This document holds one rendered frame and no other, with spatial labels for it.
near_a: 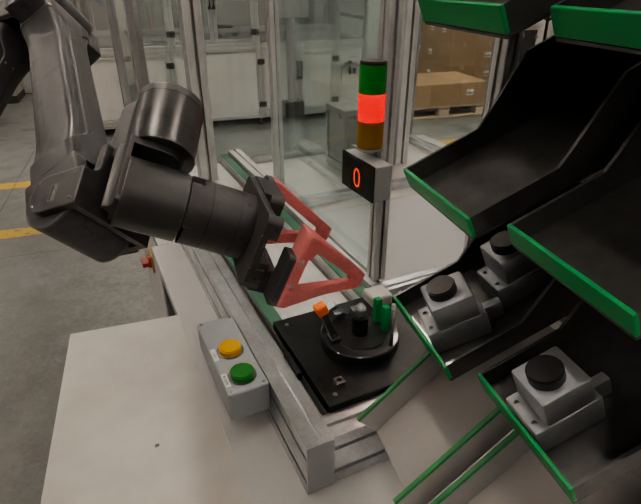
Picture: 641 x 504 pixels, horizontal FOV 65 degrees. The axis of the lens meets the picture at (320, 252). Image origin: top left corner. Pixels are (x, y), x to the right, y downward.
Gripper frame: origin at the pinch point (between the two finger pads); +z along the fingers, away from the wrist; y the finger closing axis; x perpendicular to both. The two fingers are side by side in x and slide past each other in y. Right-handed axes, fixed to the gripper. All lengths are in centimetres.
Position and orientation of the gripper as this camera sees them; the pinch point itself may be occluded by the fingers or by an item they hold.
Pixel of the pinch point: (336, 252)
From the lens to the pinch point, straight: 47.3
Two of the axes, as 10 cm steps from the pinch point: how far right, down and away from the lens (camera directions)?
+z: 8.8, 2.5, 4.1
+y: -2.8, -4.4, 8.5
